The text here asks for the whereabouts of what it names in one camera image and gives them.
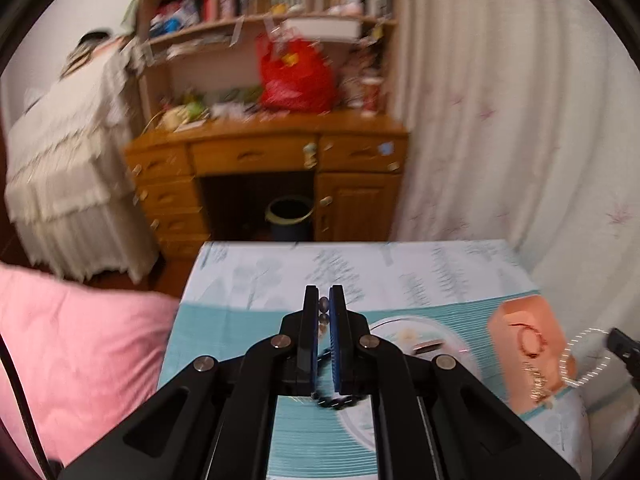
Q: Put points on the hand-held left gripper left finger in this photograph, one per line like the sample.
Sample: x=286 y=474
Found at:
x=310 y=340

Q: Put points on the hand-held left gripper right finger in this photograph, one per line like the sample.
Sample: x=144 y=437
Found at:
x=336 y=340

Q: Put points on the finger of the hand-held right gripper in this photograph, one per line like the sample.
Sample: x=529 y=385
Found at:
x=625 y=344

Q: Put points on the silver bangle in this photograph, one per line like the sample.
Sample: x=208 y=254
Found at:
x=428 y=346

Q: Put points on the pink jewelry tray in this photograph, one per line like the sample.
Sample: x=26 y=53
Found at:
x=510 y=380

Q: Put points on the tree print tablecloth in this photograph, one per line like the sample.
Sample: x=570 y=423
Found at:
x=250 y=280

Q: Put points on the dark trash bin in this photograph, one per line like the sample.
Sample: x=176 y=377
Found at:
x=290 y=222

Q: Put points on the blue sticky note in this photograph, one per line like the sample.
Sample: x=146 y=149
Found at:
x=385 y=149

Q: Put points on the pink quilted blanket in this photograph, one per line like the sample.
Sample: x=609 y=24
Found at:
x=85 y=360

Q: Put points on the red floral cup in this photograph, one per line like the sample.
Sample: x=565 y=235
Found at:
x=371 y=95

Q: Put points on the red plastic bag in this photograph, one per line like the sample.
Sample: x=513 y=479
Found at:
x=295 y=82

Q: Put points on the white floral curtain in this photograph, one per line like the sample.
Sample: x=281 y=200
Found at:
x=500 y=110

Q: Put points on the white lace-covered furniture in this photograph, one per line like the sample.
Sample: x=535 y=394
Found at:
x=70 y=160

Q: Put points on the wooden bookshelf hutch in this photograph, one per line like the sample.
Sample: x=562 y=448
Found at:
x=155 y=80

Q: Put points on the white hanging basket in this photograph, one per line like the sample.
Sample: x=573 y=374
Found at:
x=322 y=27

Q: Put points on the stack of books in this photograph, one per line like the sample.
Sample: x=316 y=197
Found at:
x=85 y=52

